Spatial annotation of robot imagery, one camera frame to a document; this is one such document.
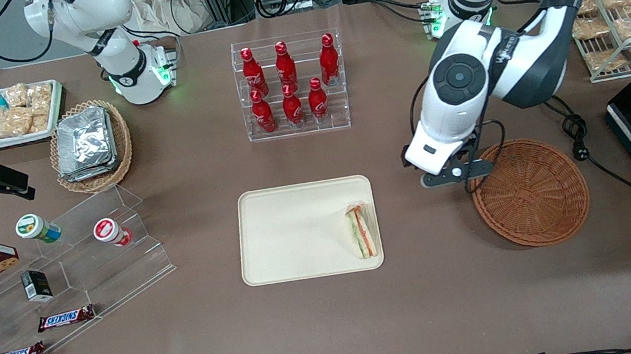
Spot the stack of foil containers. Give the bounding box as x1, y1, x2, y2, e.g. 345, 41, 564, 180
50, 103, 122, 184

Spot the brown round wicker basket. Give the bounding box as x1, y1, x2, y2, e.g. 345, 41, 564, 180
465, 130, 596, 256

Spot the green lid yogurt cup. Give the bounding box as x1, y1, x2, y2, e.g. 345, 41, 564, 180
13, 210, 63, 248

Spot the light oval wicker basket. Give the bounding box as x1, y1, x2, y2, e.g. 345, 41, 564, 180
43, 95, 138, 199

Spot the triangle sandwich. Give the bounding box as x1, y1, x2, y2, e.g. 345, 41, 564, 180
343, 199, 380, 262

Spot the small black box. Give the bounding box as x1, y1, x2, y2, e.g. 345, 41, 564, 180
20, 267, 54, 306

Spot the red cola bottle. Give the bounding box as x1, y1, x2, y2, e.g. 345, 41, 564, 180
240, 45, 271, 98
306, 76, 333, 126
315, 32, 344, 88
249, 87, 279, 136
273, 40, 300, 94
280, 83, 307, 131

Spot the clear acrylic bottle rack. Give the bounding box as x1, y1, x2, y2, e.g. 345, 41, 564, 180
229, 28, 353, 144

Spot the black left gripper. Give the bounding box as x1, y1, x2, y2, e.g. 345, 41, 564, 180
399, 133, 484, 174

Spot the red lid yogurt cup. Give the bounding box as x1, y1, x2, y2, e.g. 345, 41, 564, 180
91, 214, 134, 251

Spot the beige plastic tray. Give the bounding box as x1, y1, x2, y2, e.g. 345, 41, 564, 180
230, 173, 386, 288

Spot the white rectangular snack tray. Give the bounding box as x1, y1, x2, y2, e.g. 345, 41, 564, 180
0, 78, 70, 150

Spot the clear acrylic stepped shelf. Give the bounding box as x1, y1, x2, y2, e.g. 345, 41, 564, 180
0, 178, 189, 354

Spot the clear rice cracker bag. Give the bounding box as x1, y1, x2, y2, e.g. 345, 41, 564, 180
0, 104, 36, 140
1, 82, 31, 111
25, 81, 56, 116
29, 112, 52, 134

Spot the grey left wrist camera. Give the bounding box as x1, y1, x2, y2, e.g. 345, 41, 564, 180
418, 157, 496, 191

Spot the white plastic bag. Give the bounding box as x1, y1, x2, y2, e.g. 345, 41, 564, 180
127, 0, 215, 43

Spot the black coiled table cable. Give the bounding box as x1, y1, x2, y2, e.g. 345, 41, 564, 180
545, 84, 631, 208

